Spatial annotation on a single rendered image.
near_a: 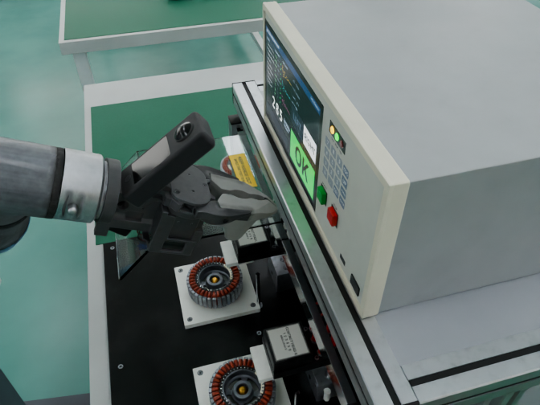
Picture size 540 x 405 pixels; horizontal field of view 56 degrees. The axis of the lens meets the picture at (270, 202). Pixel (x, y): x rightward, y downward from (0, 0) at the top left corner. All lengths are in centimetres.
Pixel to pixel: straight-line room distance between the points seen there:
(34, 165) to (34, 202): 4
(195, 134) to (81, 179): 12
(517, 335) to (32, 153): 55
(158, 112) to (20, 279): 100
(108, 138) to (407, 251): 115
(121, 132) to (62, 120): 160
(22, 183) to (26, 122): 268
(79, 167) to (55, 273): 173
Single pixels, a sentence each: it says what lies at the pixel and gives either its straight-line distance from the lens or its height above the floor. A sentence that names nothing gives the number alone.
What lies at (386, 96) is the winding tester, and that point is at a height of 132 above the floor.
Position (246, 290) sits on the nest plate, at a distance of 105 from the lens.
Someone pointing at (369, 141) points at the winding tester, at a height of 132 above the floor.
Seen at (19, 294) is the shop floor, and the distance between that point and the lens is 225.
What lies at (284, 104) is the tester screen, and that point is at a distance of 76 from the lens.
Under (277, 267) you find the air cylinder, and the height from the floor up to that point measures 82.
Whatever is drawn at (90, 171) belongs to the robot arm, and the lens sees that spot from 54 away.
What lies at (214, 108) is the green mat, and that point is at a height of 75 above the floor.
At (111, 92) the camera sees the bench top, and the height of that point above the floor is 75.
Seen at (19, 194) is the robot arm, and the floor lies 129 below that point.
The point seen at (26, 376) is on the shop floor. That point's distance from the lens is 201.
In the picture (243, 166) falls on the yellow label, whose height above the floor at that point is 107.
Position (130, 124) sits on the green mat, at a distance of 160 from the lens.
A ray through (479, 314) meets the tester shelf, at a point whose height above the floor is 111.
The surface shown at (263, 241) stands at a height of 92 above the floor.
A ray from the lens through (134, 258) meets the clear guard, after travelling 79.
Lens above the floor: 161
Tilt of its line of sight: 43 degrees down
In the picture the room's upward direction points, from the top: straight up
